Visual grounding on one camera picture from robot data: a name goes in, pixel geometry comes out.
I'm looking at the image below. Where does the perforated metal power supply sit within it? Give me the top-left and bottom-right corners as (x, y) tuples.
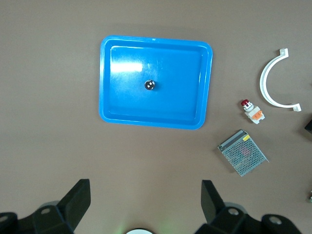
(217, 129), (270, 177)

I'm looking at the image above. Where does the blue plastic tray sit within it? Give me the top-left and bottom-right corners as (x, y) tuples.
(98, 35), (214, 131)

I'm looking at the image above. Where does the white curved pipe clamp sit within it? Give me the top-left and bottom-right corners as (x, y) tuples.
(259, 48), (302, 113)

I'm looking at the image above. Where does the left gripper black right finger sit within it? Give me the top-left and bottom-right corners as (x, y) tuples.
(201, 179), (248, 234)

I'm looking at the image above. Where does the red emergency stop button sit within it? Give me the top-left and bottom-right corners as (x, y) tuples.
(238, 99), (266, 125)

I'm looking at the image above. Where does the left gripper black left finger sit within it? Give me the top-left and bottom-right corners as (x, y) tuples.
(33, 178), (92, 234)

